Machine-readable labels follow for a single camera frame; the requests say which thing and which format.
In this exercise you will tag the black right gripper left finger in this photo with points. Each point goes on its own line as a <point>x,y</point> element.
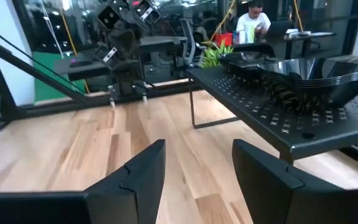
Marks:
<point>129,193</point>

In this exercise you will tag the grey office chair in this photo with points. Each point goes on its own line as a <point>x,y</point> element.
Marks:
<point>189,42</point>

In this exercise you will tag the black perforated metal rack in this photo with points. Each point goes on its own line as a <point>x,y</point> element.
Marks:
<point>259,105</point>

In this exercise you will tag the black background desk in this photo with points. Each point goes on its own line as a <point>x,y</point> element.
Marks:
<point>309,36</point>

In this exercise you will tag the green floor mat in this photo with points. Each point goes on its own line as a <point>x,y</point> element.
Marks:
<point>47,84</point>

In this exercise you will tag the large square black plate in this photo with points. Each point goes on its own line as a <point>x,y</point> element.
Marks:
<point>322,84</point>

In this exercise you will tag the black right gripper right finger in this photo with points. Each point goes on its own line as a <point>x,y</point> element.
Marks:
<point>275,193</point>

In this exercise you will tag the green plant in white pot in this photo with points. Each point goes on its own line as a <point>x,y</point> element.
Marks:
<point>214,54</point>

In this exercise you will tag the person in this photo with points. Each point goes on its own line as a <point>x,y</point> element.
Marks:
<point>253,23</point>

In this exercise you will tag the black aluminium table frame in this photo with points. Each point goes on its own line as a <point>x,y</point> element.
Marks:
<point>26,65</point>

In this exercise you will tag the red storage box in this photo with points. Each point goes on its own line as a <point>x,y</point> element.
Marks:
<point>223,39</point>

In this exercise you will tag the dark grey desk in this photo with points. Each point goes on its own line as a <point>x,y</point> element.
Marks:
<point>157,42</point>

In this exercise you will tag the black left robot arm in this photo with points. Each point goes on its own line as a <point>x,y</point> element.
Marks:
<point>124,43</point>

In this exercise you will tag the white plastic plug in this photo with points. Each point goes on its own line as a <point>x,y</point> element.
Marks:
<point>112,102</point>
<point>145,99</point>

